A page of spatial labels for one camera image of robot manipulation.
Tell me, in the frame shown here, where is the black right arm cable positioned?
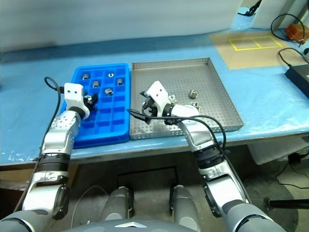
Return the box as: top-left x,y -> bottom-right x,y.
127,109 -> 230,155

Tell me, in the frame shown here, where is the thin white cable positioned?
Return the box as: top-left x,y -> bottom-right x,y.
71,185 -> 110,229

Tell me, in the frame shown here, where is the black adapter cable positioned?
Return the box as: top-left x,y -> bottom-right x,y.
278,47 -> 309,69

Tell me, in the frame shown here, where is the grey right robot leg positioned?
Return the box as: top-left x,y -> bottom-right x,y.
169,184 -> 202,232

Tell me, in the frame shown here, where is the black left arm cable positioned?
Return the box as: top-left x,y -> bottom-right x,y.
14,76 -> 65,213

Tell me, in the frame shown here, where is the orange brown block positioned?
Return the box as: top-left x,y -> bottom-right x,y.
285,23 -> 306,41

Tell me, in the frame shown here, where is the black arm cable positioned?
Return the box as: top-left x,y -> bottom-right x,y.
127,109 -> 230,155
14,76 -> 65,213

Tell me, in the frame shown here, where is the grey robot leg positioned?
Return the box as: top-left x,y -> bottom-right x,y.
169,184 -> 202,232
102,185 -> 135,222

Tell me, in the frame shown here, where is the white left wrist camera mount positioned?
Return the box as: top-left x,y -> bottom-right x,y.
63,82 -> 91,119

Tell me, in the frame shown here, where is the blue plastic compartment tray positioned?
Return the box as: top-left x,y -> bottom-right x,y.
63,63 -> 131,149

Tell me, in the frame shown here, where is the black power adapter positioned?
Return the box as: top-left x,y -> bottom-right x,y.
285,63 -> 309,91

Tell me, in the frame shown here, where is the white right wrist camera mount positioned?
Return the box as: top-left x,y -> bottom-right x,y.
146,81 -> 170,117

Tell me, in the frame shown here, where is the perforated steel tray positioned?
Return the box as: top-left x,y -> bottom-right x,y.
129,57 -> 245,142

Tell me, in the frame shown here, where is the long black looped cable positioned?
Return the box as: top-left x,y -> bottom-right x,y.
270,13 -> 309,45

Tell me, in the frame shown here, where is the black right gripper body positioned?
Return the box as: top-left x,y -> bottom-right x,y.
142,96 -> 158,115

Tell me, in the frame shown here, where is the grey robot torso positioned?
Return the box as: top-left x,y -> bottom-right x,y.
61,218 -> 202,232

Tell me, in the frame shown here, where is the black clamp tool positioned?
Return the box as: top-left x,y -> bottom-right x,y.
237,0 -> 263,16

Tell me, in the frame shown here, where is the grey left robot leg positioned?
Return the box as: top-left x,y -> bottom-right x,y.
102,185 -> 135,222

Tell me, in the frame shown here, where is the blue plastic table cover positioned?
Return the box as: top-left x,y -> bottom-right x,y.
0,20 -> 309,168

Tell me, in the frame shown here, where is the black stand pole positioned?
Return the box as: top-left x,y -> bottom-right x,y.
264,197 -> 309,211

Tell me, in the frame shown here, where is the white box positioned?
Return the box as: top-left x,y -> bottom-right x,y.
250,0 -> 303,29

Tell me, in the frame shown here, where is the black floor cable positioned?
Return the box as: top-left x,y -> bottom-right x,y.
275,154 -> 309,189

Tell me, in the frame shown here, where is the brown mat with yellow tape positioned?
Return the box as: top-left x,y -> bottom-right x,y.
209,29 -> 294,71

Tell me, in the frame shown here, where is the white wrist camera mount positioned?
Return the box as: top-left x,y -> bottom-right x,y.
63,82 -> 91,119
146,81 -> 170,117

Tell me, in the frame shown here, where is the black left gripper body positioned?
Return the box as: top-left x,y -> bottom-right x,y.
83,95 -> 94,111

